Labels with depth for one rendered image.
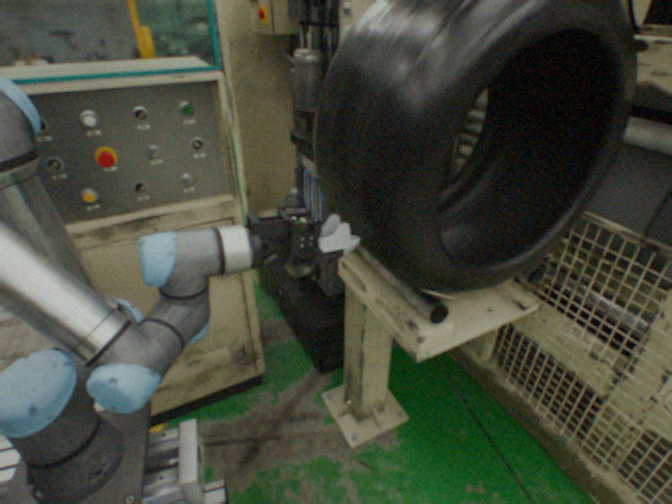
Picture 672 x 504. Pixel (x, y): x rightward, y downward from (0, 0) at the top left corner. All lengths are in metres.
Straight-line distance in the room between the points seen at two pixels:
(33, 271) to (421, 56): 0.55
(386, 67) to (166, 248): 0.40
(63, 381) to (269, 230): 0.39
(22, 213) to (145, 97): 0.59
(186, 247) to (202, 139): 0.71
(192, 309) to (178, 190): 0.70
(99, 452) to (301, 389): 1.10
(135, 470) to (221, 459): 0.84
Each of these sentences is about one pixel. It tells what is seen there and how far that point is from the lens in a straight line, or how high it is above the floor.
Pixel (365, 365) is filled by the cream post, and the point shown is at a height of 0.34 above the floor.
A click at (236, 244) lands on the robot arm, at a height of 1.13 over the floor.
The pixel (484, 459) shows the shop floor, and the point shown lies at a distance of 1.74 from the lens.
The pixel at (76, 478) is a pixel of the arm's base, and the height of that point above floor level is 0.77.
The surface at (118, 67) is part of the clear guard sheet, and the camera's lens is 1.19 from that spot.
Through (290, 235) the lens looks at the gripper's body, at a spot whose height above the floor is 1.12.
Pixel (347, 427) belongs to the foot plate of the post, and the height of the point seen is 0.01.
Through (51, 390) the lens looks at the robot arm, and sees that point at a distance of 0.75.
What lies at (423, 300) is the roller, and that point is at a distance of 0.83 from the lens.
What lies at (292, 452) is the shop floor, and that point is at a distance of 1.67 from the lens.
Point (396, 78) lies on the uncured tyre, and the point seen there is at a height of 1.34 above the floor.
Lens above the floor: 1.43
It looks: 33 degrees down
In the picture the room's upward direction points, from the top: straight up
